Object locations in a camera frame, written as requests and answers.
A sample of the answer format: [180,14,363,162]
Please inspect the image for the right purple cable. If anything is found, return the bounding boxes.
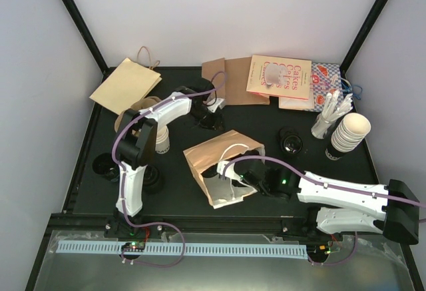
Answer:
[220,156,426,267]

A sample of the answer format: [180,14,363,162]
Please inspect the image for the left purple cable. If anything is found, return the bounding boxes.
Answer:
[111,71,229,268]

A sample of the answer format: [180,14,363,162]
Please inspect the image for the stack of white paper cups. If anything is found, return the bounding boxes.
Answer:
[155,126,170,154]

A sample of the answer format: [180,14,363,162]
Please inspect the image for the brown flat paper bag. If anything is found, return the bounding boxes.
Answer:
[202,57,270,106]

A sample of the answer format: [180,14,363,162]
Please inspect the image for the cup of white straws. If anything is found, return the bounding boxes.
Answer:
[311,90,353,139]

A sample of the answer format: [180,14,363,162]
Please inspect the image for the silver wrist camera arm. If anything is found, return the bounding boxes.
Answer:
[217,160,242,181]
[206,98,226,113]

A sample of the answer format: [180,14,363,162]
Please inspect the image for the orange paper bag white handles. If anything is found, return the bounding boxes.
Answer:
[183,130,265,209]

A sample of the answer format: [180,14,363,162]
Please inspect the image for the stack of pulp cup carriers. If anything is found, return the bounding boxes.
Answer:
[114,96,160,132]

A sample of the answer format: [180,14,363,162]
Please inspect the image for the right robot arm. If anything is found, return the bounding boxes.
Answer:
[217,155,423,245]

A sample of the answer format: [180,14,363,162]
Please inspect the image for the black cup lid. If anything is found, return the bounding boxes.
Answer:
[202,166,218,178]

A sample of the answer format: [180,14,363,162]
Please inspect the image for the stack of black cup lids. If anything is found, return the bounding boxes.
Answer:
[142,165,164,194]

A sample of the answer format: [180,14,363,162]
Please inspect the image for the yellow kraft paper bag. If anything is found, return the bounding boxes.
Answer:
[90,58,162,115]

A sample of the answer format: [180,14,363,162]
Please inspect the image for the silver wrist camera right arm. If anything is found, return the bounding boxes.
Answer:
[217,160,242,181]

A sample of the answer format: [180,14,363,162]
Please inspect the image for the cakes printed paper bag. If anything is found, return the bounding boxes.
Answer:
[246,55,312,100]

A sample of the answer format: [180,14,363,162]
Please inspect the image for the stack of plain paper cups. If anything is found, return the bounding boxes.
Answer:
[325,113,371,161]

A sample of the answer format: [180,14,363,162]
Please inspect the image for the blue checkered paper bag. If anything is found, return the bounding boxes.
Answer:
[278,61,342,113]

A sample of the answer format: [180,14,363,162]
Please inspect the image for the purple cable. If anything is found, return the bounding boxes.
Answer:
[111,71,229,268]
[220,156,426,267]

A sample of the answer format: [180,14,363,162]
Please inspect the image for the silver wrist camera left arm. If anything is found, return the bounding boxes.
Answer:
[206,98,226,113]

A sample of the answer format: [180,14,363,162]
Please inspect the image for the white slotted cable duct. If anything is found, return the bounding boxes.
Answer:
[56,240,308,260]

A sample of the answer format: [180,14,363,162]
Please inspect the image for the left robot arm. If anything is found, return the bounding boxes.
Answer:
[112,79,224,237]

